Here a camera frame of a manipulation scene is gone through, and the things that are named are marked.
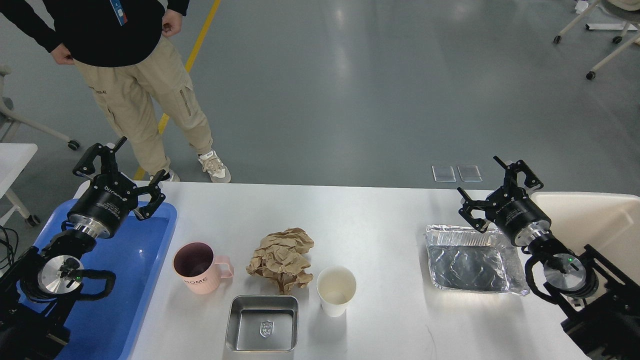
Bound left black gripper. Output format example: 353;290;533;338
67;136;167;239

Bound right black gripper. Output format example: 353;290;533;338
457;155;551;247

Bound pink ribbed mug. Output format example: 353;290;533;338
173;242;234;295

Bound square steel tray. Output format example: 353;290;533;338
225;295;299;360

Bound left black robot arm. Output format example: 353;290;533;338
0;136;166;360

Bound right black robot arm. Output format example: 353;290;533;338
457;156;640;360

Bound clear floor plate right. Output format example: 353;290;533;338
457;164;483;182

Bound clear floor plate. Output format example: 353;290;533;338
431;165;457;183
457;164;483;182

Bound clear floor plate left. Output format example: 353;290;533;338
431;165;457;183

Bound aluminium foil tray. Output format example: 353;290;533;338
424;224;530;296

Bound beige plastic bin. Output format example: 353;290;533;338
531;191;640;283

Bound white side table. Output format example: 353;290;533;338
0;142;41;227

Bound office chair base left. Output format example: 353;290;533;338
0;64;81;151

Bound blue plastic tray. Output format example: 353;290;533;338
17;199;178;360

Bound person in black top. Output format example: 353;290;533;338
1;0;231;183

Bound crumpled brown paper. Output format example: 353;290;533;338
246;227;314;296

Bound white paper cup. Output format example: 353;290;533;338
317;265;357;318

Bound white rolling stand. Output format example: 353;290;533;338
553;0;640;81

